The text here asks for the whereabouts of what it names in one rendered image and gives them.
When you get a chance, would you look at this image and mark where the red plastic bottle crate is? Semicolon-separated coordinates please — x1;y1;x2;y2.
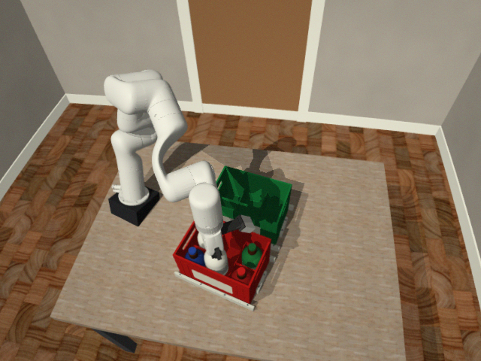
179;226;271;304

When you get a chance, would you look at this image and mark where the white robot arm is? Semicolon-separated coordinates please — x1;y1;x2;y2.
104;69;256;235

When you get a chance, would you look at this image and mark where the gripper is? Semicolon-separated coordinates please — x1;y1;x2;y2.
201;229;224;260

